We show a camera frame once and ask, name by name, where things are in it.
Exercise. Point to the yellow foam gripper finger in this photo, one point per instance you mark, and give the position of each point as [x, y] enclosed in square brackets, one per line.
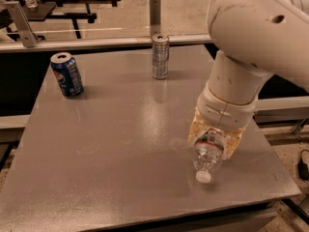
[231, 140]
[198, 127]

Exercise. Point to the clear plastic water bottle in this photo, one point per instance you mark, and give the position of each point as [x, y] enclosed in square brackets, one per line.
[207, 155]

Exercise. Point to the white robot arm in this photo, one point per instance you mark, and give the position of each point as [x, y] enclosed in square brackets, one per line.
[256, 39]

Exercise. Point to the tall silver drink can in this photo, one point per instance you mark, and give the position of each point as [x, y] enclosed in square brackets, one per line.
[160, 48]

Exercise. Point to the blue Pepsi can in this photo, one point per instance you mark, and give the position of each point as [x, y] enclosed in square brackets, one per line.
[67, 74]

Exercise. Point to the dark background table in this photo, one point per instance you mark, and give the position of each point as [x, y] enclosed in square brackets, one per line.
[46, 11]

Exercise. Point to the clear acrylic barrier panel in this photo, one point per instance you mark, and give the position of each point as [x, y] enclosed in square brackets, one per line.
[131, 19]

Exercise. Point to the middle metal barrier bracket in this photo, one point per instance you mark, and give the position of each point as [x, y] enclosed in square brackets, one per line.
[155, 16]

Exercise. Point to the metal barrier bracket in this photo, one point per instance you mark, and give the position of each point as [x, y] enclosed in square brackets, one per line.
[155, 16]
[20, 20]

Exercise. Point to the left metal barrier bracket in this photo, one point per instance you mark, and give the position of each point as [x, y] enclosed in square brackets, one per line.
[20, 20]

